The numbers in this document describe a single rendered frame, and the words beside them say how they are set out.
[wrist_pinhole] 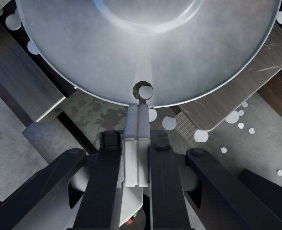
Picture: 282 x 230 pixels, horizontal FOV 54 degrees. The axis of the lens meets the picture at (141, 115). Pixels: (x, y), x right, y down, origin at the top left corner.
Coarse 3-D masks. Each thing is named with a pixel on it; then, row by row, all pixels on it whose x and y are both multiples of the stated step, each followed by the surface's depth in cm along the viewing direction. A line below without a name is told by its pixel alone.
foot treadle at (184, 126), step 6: (174, 108) 93; (180, 114) 92; (180, 120) 92; (186, 120) 92; (180, 126) 92; (186, 126) 92; (192, 126) 92; (180, 132) 92; (186, 132) 92; (192, 132) 92; (210, 132) 92; (186, 138) 92; (192, 138) 92; (192, 144) 92
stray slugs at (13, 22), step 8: (16, 8) 38; (8, 16) 38; (16, 16) 38; (280, 16) 43; (8, 24) 38; (16, 24) 38; (32, 48) 37; (144, 88) 43; (144, 96) 43; (152, 112) 43; (232, 112) 43; (152, 120) 43; (168, 120) 43; (232, 120) 43; (168, 128) 43; (200, 136) 43
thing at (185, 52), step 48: (48, 0) 30; (96, 0) 30; (144, 0) 29; (192, 0) 29; (240, 0) 30; (48, 48) 30; (96, 48) 30; (144, 48) 30; (192, 48) 30; (240, 48) 30; (96, 96) 29; (192, 96) 30
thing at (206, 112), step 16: (272, 32) 30; (272, 48) 30; (256, 64) 30; (272, 64) 30; (240, 80) 30; (256, 80) 30; (208, 96) 30; (224, 96) 30; (240, 96) 30; (192, 112) 30; (208, 112) 30; (224, 112) 30; (208, 128) 30
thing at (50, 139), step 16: (0, 96) 46; (16, 112) 46; (64, 112) 54; (32, 128) 44; (48, 128) 44; (64, 128) 44; (32, 144) 44; (48, 144) 44; (64, 144) 44; (80, 144) 44; (48, 160) 44
